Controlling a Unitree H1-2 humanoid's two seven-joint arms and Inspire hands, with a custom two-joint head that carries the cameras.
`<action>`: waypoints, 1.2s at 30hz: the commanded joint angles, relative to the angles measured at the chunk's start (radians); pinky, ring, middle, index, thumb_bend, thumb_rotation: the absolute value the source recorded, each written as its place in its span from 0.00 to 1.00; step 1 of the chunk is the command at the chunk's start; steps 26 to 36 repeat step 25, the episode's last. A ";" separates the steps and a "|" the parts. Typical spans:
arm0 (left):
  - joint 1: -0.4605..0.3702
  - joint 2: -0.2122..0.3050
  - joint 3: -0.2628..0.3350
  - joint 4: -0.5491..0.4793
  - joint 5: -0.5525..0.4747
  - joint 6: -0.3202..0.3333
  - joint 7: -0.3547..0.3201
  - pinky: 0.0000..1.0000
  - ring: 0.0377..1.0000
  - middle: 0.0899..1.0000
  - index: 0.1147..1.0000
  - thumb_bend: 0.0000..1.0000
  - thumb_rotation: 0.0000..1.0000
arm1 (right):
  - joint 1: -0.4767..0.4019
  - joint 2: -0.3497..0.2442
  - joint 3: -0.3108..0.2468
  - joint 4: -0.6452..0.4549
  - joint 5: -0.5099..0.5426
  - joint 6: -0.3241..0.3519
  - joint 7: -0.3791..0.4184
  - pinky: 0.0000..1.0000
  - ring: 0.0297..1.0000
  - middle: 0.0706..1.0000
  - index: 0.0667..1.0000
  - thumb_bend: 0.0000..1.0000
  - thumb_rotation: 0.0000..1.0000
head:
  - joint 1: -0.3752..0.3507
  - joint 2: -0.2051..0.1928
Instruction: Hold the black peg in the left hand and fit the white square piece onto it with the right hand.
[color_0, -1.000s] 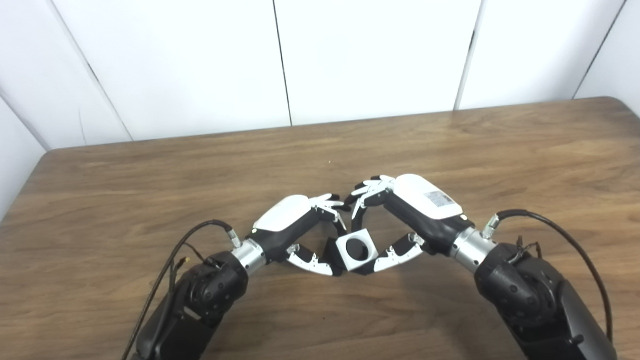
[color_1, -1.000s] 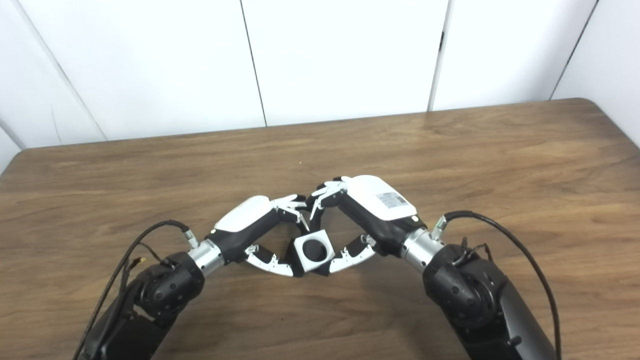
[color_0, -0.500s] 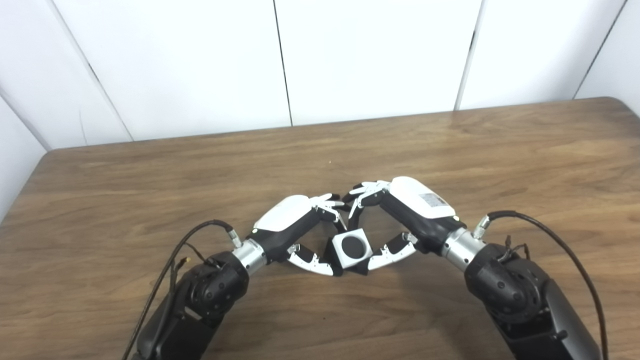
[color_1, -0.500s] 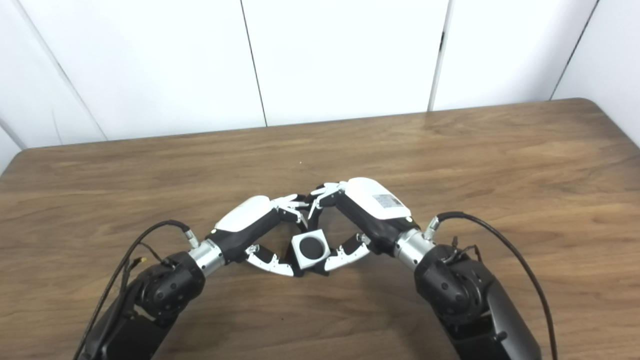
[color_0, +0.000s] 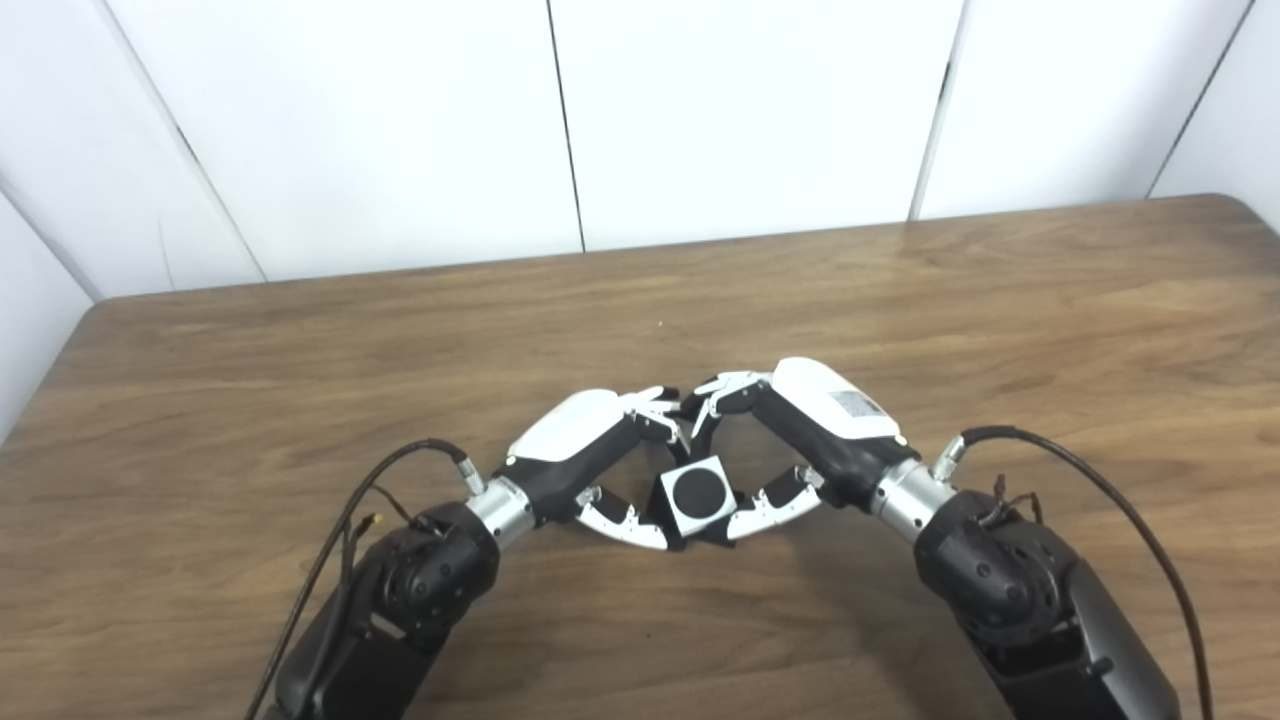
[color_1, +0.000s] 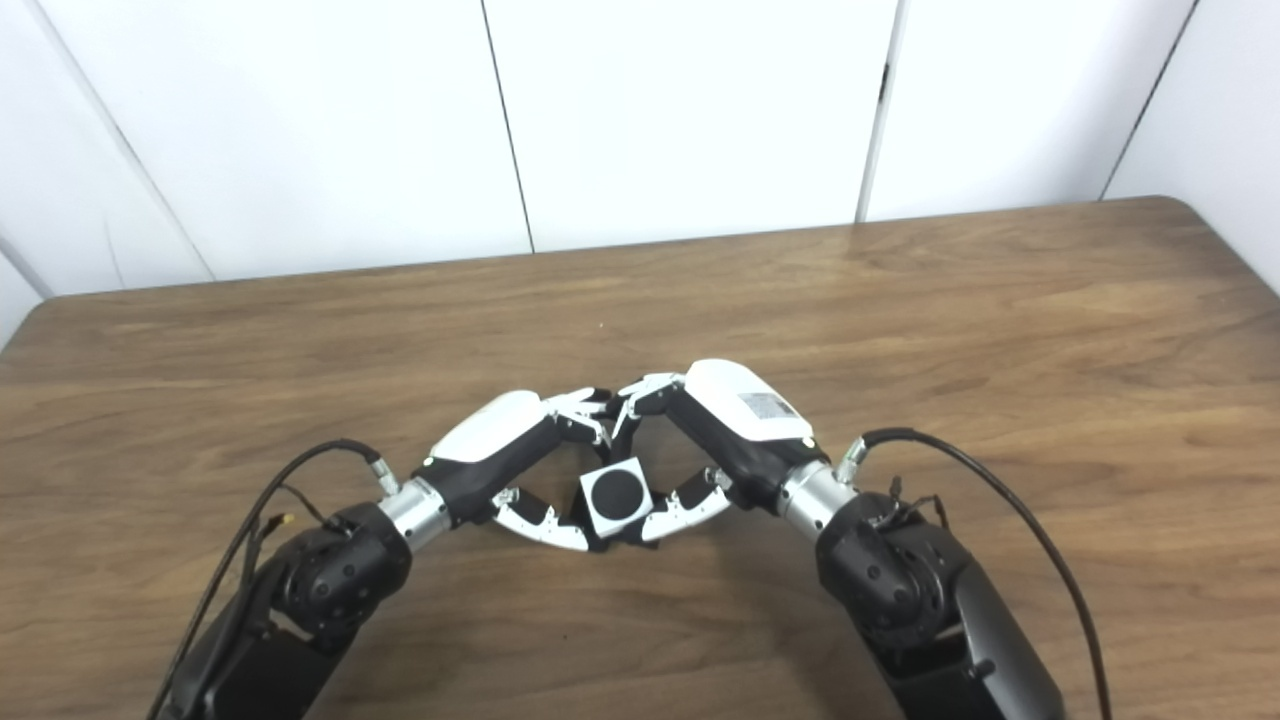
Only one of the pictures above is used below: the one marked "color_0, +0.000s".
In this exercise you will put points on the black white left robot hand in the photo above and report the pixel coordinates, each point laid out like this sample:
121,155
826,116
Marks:
575,430

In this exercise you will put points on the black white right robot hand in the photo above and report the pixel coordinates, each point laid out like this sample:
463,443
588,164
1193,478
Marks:
830,420

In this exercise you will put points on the black peg with square base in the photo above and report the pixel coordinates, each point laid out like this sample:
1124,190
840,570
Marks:
697,491

